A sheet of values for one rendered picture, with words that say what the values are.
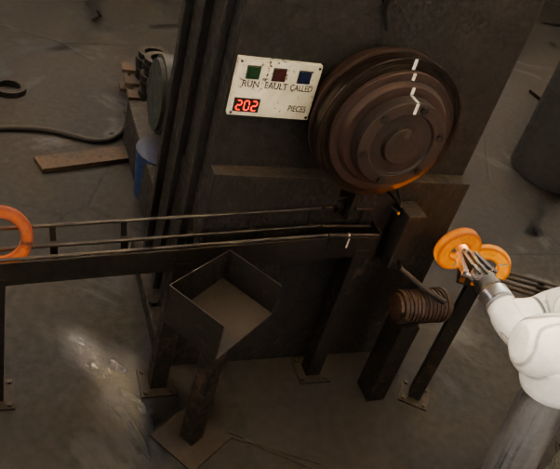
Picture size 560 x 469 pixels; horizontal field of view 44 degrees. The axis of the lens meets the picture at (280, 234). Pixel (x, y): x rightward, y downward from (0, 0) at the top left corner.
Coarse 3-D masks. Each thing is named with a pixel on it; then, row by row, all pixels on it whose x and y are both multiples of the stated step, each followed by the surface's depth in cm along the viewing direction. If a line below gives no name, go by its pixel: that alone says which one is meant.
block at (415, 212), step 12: (396, 204) 240; (408, 204) 239; (396, 216) 239; (408, 216) 233; (420, 216) 235; (396, 228) 239; (408, 228) 236; (420, 228) 237; (384, 240) 247; (396, 240) 239; (408, 240) 240; (384, 252) 247; (396, 252) 242; (408, 252) 244; (384, 264) 247; (396, 264) 246
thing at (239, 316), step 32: (224, 256) 206; (192, 288) 200; (224, 288) 209; (256, 288) 206; (192, 320) 187; (224, 320) 200; (256, 320) 202; (224, 352) 191; (192, 416) 226; (192, 448) 232
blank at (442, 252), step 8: (456, 232) 213; (464, 232) 213; (472, 232) 214; (440, 240) 215; (448, 240) 213; (456, 240) 213; (464, 240) 214; (472, 240) 215; (480, 240) 216; (440, 248) 214; (448, 248) 215; (472, 248) 218; (480, 248) 219; (440, 256) 216; (448, 256) 217; (440, 264) 219; (448, 264) 220; (456, 264) 221
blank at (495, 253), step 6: (486, 246) 234; (492, 246) 234; (480, 252) 234; (486, 252) 234; (492, 252) 233; (498, 252) 232; (504, 252) 234; (486, 258) 235; (492, 258) 234; (498, 258) 233; (504, 258) 233; (498, 264) 235; (504, 264) 234; (510, 264) 234; (498, 270) 236; (504, 270) 235; (510, 270) 235; (498, 276) 237; (504, 276) 236
